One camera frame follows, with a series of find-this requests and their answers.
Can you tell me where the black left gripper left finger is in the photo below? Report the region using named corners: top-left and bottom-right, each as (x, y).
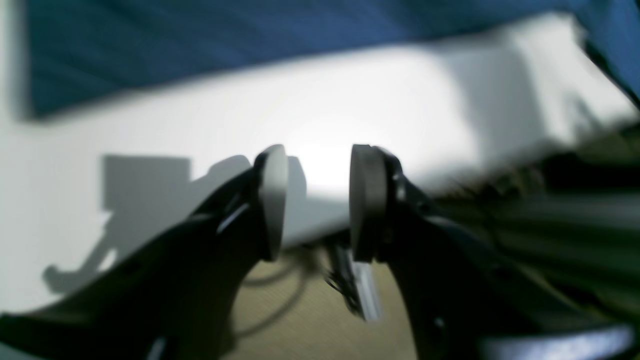
top-left (1, 145), bottom-right (289, 360)

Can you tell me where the dark blue T-shirt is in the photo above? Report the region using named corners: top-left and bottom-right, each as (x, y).
top-left (22, 0), bottom-right (639, 117)

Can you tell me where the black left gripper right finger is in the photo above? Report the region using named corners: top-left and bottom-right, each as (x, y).
top-left (349, 145), bottom-right (639, 360)

